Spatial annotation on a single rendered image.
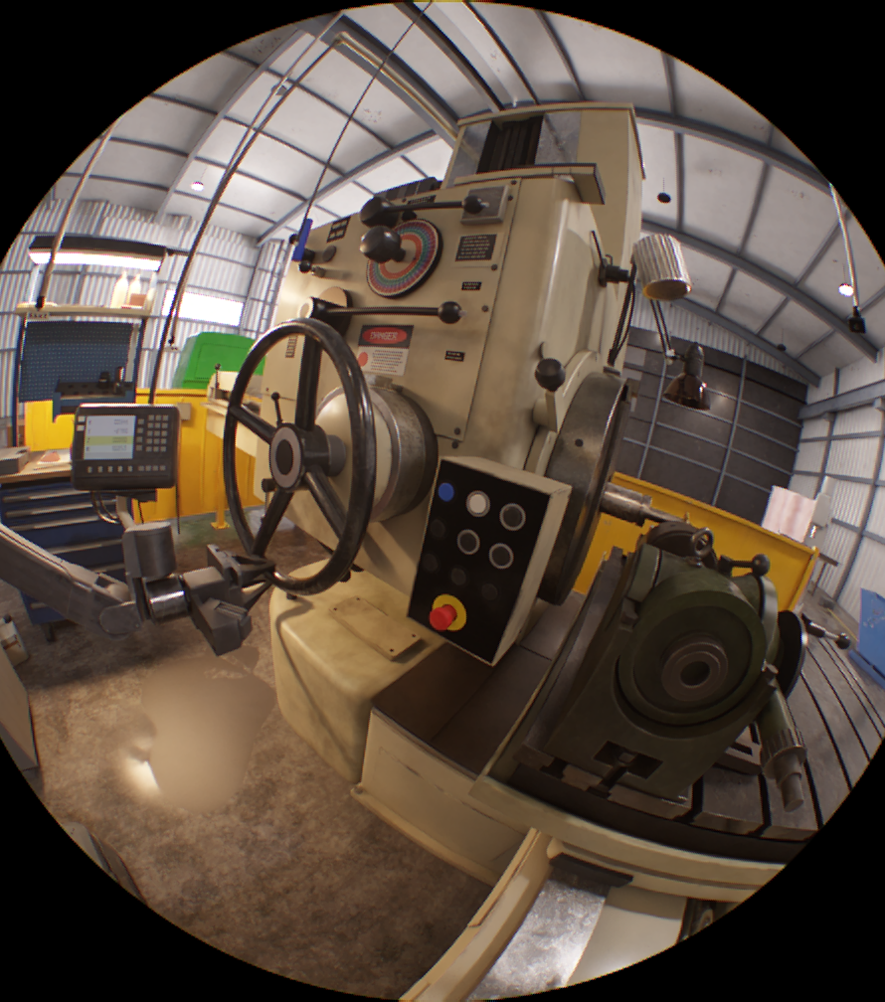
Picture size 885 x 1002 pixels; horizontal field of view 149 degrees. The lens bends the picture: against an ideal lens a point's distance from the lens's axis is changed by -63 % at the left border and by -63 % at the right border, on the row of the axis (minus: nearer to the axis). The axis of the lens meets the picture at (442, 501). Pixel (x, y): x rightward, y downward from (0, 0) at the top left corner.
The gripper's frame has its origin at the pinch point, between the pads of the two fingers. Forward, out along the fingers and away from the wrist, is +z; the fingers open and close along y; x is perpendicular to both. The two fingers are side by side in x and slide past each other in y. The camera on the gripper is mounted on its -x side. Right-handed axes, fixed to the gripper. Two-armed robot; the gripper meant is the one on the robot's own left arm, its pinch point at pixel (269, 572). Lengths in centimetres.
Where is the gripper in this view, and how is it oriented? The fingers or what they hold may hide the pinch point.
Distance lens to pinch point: 54.4
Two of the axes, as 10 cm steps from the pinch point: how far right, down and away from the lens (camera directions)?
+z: 5.4, -1.2, 8.3
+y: 2.2, -9.4, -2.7
